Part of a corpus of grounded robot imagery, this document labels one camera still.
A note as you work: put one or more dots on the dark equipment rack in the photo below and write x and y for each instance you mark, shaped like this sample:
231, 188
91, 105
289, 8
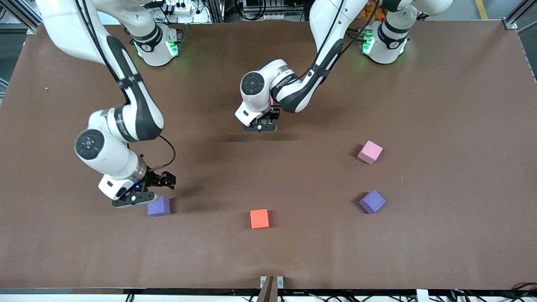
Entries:
260, 6

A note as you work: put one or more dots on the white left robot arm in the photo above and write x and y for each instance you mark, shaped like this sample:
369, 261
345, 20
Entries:
390, 42

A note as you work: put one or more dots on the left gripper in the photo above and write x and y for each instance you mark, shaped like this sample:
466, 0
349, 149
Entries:
273, 114

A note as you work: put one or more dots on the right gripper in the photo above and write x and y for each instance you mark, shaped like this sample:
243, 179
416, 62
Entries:
154, 179

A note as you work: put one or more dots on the orange foam block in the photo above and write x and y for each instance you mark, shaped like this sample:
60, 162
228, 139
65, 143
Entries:
259, 218

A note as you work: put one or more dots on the brown wooden strip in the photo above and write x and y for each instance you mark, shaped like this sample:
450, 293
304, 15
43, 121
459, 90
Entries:
268, 291

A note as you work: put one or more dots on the purple foam block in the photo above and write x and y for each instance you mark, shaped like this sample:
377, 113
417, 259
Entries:
160, 206
372, 201

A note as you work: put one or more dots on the small metal bracket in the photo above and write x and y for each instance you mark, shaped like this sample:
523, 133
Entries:
262, 281

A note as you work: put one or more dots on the green foam block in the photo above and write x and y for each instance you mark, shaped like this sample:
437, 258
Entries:
260, 123

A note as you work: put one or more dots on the white power strip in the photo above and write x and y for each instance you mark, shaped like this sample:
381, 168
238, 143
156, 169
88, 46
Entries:
191, 17

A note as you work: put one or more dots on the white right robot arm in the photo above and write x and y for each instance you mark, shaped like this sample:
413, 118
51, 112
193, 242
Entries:
67, 25

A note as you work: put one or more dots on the aluminium frame profile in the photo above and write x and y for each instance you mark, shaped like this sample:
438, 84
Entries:
520, 14
31, 27

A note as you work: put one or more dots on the orange snack bags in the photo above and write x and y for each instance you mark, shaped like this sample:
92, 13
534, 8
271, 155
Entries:
373, 12

